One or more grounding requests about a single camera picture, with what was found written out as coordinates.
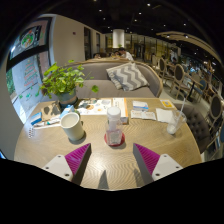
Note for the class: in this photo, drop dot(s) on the grey curved sofa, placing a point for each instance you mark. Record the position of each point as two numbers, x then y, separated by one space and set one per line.
101 85

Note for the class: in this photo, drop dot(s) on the grey chevron pillow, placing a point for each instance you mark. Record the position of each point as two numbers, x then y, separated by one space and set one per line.
127 77

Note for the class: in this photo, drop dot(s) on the clear plastic drink cup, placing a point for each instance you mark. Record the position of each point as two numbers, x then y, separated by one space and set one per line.
178 118

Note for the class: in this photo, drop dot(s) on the red round coaster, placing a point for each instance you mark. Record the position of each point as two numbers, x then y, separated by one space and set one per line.
114 139

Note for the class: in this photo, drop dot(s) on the blue white leaflet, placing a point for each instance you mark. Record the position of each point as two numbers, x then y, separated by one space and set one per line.
138 105

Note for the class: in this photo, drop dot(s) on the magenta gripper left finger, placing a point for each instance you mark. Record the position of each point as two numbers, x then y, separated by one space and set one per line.
77 161

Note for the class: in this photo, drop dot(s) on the white cylindrical pillar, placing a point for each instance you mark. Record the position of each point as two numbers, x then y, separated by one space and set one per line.
118 38

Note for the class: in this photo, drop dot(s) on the large paper menu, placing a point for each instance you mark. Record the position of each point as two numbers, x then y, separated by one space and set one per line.
100 106

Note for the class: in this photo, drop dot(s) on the small white sign card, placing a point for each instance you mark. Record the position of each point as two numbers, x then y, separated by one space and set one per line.
31 132

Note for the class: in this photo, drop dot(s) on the white ceramic cup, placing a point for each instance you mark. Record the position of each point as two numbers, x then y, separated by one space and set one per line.
72 126

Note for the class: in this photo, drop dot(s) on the green potted plant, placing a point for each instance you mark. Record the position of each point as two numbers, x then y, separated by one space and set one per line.
62 81

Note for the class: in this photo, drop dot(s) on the person in white shirt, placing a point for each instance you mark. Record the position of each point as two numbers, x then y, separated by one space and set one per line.
125 54

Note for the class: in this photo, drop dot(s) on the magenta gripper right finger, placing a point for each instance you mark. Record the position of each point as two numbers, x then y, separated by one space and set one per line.
146 160

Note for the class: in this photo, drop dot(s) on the grey tufted chair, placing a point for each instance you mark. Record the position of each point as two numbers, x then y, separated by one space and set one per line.
197 124

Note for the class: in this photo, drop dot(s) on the round-back wooden chair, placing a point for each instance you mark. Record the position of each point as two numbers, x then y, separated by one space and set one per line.
177 83

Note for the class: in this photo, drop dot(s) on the yellow card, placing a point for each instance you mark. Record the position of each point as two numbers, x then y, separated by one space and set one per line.
167 104

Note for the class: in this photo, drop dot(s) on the clear plastic water bottle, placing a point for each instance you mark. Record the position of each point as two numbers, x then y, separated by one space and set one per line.
113 120

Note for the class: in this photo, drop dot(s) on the white napkin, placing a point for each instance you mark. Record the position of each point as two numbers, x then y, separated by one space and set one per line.
165 116

